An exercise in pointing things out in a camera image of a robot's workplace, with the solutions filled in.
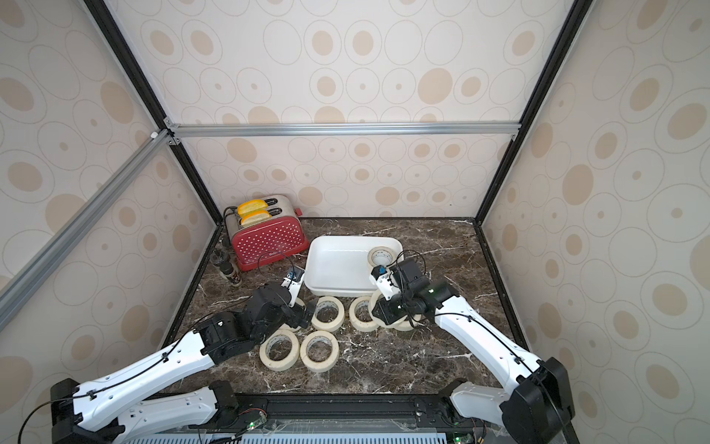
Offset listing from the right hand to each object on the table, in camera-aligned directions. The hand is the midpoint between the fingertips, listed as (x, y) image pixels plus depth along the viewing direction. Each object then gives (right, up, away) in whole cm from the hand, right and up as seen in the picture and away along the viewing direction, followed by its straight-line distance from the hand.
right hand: (375, 315), depth 78 cm
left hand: (-18, +7, -5) cm, 20 cm away
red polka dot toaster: (-36, +22, +19) cm, 46 cm away
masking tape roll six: (-5, -3, +14) cm, 15 cm away
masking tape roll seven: (+3, +19, +29) cm, 35 cm away
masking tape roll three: (-21, +1, -13) cm, 25 cm away
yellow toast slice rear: (-42, +33, +17) cm, 56 cm away
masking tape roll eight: (-17, -13, +8) cm, 23 cm away
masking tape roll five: (-16, -5, +8) cm, 18 cm away
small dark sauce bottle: (-50, +11, +17) cm, 54 cm away
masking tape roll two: (0, +4, +2) cm, 5 cm away
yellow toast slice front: (-40, +29, +15) cm, 51 cm away
